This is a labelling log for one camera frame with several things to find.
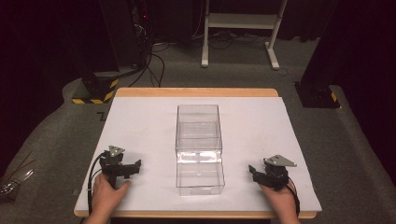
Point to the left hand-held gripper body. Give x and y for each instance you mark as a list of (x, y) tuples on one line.
[(112, 164)]

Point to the black yellow striped stand base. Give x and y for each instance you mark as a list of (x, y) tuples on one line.
[(99, 90)]

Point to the wooden table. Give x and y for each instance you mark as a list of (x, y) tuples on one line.
[(196, 92)]

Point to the person's right hand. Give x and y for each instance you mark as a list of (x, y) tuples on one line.
[(281, 199)]

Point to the white table mat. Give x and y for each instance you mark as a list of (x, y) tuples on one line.
[(149, 130)]

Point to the person's left hand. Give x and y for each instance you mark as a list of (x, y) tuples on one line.
[(106, 196)]

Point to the clear plastic wrap bundle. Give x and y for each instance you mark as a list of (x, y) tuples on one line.
[(14, 183)]

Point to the clear plastic drawer box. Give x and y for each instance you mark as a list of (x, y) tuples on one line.
[(199, 149)]

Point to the white metal stand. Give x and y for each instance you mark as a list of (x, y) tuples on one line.
[(243, 21)]

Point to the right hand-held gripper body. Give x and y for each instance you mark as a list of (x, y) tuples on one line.
[(275, 173)]

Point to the black equipment column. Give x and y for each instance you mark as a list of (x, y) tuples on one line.
[(124, 31)]

